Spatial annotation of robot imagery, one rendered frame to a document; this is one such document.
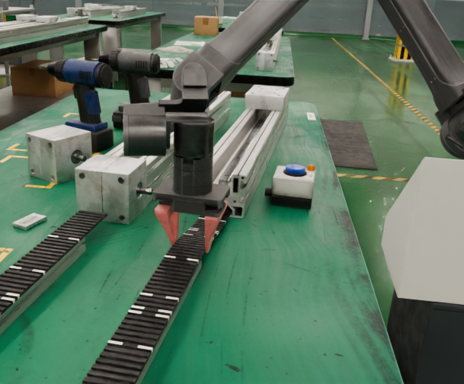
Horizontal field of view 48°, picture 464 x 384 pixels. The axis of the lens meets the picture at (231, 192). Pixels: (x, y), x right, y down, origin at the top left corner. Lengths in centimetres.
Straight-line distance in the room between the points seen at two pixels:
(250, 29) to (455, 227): 41
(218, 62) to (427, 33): 36
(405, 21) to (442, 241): 38
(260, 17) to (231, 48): 8
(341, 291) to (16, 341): 44
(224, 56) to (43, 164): 54
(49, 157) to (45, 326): 52
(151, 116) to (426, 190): 38
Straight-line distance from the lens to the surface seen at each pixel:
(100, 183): 94
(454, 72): 92
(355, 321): 73
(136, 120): 72
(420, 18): 95
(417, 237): 76
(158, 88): 286
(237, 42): 81
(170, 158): 114
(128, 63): 154
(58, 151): 114
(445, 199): 74
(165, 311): 65
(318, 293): 77
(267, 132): 126
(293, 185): 103
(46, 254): 80
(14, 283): 74
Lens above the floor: 118
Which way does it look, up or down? 21 degrees down
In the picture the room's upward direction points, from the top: 3 degrees clockwise
